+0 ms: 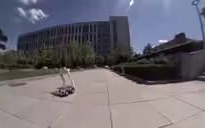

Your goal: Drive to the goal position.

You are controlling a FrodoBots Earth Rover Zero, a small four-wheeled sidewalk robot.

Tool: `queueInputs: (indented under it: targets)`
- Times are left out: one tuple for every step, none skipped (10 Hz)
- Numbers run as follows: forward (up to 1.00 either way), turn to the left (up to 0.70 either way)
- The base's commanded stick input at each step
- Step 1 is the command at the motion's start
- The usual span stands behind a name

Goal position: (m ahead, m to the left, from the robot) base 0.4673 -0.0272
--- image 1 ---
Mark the large curved glass building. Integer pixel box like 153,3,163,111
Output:
16,15,132,58

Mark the row of green trees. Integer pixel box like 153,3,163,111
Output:
0,41,135,70

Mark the grey concrete slab plaza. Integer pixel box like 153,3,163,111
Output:
0,68,205,128

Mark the small wheeled robot with mast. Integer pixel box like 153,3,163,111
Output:
53,66,76,98

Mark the dark hedge planter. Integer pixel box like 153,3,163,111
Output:
110,55,183,84

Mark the low building with flat roof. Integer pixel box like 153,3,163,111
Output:
136,32,205,61

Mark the grass strip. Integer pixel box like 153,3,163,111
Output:
0,67,78,84

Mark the tall lamp pole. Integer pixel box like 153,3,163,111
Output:
191,0,205,50

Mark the grey concrete wall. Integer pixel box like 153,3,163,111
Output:
180,45,205,82

